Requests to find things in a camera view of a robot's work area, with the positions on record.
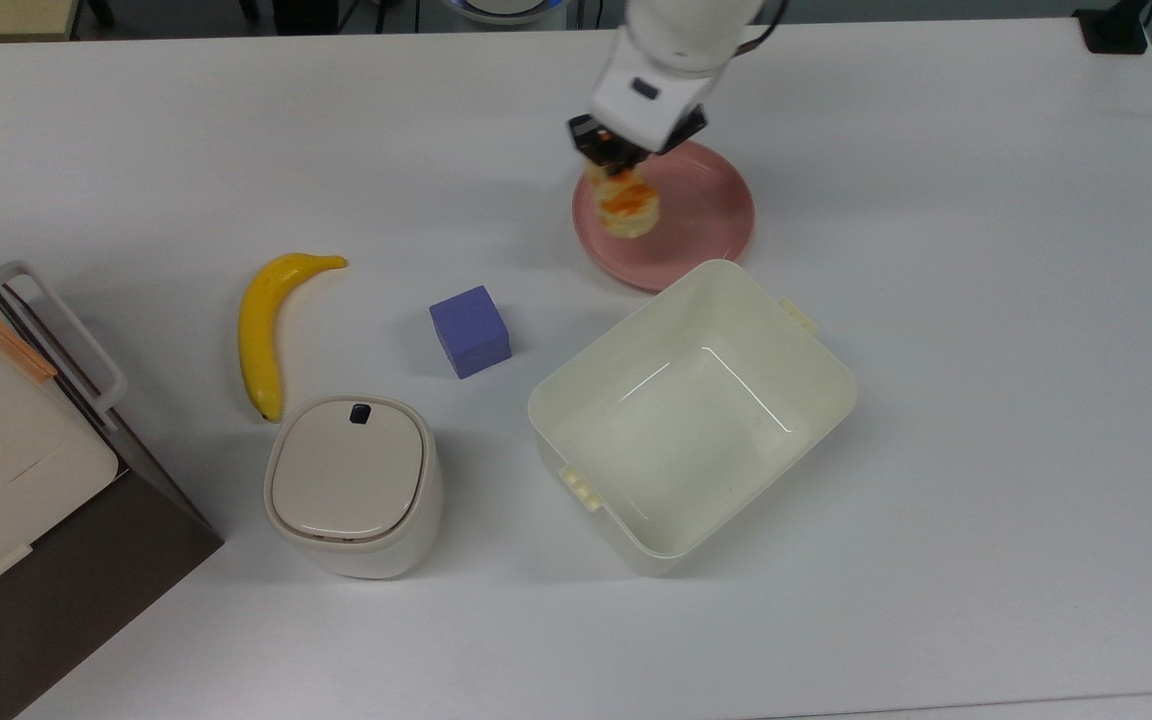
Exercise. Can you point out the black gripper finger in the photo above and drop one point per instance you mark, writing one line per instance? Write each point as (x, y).
(604, 152)
(639, 160)

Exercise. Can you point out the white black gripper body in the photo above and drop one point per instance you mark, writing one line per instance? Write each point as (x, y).
(648, 105)

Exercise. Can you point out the orange glazed bread roll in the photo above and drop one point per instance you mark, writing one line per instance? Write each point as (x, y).
(628, 205)

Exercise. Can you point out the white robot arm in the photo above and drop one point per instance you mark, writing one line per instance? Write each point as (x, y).
(691, 30)

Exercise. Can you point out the pink round plate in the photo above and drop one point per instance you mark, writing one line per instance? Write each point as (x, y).
(701, 215)

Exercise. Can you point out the purple foam cube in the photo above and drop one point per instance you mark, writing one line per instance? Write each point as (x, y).
(471, 333)

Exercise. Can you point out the cream plastic storage box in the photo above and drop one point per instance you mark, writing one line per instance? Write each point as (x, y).
(696, 420)

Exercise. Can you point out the yellow banana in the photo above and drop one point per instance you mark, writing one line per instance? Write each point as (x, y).
(259, 335)

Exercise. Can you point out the white lidded trash can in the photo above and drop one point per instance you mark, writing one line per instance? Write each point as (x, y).
(352, 485)

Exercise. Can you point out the black table clamp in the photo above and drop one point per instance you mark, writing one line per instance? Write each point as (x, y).
(1114, 30)

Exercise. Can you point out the white countertop oven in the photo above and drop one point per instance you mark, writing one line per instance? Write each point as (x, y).
(6, 500)

